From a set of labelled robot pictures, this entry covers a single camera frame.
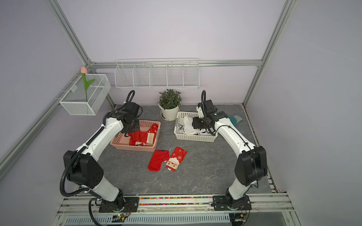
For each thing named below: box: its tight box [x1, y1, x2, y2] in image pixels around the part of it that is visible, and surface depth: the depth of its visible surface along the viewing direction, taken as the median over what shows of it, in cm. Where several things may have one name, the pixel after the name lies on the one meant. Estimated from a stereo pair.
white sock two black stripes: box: [183, 115, 200, 135], surface depth 102 cm
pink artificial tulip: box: [81, 65, 96, 103], surface depth 86 cm
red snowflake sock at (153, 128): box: [147, 122, 159, 134], surface depth 101 cm
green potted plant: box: [157, 88, 182, 111], surface depth 103 cm
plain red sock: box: [148, 150, 170, 172], surface depth 91 cm
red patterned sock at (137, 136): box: [127, 130, 149, 146], surface depth 97 cm
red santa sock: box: [165, 146, 188, 172], surface depth 91 cm
